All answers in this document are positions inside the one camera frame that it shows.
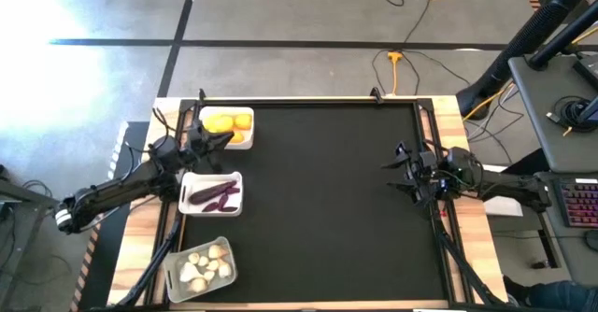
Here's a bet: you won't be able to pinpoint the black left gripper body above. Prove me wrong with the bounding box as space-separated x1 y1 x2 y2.
178 133 217 164

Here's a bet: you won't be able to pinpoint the person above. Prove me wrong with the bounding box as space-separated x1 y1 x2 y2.
503 274 598 312

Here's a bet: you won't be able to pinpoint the purple eggplant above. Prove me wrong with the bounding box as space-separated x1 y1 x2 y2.
188 179 238 206

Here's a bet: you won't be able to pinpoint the yellow extension cord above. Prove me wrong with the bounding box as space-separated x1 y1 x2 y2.
386 50 404 96

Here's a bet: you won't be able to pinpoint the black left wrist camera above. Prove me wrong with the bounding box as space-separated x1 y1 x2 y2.
186 119 206 140

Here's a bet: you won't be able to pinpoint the black pole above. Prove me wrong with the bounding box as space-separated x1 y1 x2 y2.
527 1 598 70

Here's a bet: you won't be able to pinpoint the white garlic bulb with stem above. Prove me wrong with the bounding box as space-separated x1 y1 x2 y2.
179 262 205 284

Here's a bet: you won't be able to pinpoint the grey desk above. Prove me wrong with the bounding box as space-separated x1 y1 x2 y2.
536 171 598 286
507 52 598 174

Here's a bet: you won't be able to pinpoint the keyboard with red lights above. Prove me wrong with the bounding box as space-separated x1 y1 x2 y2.
558 179 598 229

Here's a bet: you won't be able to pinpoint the coiled black cable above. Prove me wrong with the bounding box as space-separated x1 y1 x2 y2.
546 95 591 135

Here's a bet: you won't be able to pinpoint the clear plastic basket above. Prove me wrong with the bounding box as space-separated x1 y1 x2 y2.
162 235 239 305

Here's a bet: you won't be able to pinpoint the black diagonal frame strut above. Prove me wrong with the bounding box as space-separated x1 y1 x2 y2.
429 199 505 306
116 213 183 309

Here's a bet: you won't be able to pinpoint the white plush items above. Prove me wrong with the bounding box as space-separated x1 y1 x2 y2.
207 244 231 261

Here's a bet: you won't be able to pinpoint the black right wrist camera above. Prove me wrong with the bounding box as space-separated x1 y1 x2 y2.
394 140 413 163

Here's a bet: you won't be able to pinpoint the black floor cable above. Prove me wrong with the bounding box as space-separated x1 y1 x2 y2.
402 0 435 45

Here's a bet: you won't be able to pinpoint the white plastic basket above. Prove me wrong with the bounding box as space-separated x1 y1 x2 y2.
198 106 256 151
178 171 244 218

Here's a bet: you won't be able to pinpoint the black tower fan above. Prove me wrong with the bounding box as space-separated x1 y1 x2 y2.
455 0 598 120

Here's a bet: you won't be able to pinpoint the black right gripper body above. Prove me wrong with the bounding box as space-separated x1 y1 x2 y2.
406 149 453 206

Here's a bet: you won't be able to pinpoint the black floor mat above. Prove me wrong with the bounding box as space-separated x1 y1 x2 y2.
77 120 150 312

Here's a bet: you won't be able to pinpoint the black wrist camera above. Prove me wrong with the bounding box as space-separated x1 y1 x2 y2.
394 140 413 163
186 119 206 140

